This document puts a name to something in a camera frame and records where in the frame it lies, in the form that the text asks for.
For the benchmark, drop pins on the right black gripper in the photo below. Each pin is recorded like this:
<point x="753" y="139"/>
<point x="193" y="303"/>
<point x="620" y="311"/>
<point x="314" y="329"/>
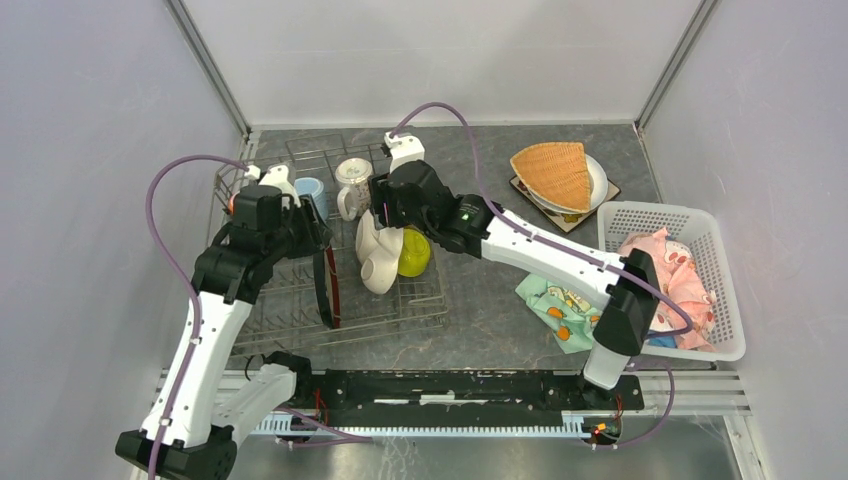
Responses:
<point x="380" y="194"/>

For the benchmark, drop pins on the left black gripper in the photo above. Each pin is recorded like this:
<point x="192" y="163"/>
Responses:
<point x="316" y="232"/>

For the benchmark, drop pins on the light blue mug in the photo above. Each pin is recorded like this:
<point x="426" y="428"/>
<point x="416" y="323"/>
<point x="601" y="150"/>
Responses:
<point x="315" y="188"/>

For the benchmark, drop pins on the red-rimmed beige plate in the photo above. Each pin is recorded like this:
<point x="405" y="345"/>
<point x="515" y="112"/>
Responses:
<point x="327" y="288"/>

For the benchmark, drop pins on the white floral mug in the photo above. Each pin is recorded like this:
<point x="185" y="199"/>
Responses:
<point x="354" y="197"/>

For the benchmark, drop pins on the lime green bowl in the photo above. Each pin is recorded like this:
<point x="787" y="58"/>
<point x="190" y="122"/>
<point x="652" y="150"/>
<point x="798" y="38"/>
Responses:
<point x="415" y="254"/>

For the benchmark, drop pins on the cream divided plate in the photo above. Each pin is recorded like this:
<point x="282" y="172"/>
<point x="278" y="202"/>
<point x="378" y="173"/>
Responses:
<point x="378" y="251"/>

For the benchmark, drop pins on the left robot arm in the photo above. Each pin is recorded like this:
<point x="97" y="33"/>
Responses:
<point x="187" y="435"/>

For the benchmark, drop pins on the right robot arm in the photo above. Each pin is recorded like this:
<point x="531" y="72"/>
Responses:
<point x="625" y="289"/>

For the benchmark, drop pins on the square floral plate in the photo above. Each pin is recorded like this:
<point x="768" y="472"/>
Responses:
<point x="566" y="222"/>

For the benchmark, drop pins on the plain white plate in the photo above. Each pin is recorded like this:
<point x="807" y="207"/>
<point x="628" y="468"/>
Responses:
<point x="599" y="185"/>

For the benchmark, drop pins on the green cartoon cloth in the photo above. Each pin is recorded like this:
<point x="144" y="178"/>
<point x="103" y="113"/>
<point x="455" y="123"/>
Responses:
<point x="571" y="318"/>

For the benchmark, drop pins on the pink patterned cloth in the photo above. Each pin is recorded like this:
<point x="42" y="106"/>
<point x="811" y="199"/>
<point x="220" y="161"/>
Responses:
<point x="675" y="268"/>

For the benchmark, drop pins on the blue cloth in basket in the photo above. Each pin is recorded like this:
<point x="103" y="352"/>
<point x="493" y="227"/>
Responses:
<point x="662" y="341"/>

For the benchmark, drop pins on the white plastic basket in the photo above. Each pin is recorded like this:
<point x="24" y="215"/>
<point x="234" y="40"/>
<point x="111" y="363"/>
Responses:
<point x="699" y="231"/>

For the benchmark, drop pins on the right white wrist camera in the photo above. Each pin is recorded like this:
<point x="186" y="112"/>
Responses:
<point x="403" y="149"/>

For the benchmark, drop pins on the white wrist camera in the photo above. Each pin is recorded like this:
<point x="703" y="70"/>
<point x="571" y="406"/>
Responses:
<point x="403" y="149"/>
<point x="280" y="176"/>

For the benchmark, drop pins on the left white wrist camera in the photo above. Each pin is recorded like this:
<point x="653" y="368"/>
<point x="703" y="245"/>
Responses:
<point x="280" y="176"/>

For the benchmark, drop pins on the grey wire dish rack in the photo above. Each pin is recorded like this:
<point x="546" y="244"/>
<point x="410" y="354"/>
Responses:
<point x="286" y="315"/>

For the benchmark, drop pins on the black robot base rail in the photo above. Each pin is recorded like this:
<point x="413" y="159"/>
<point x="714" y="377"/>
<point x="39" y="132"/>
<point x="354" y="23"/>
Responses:
<point x="446" y="403"/>

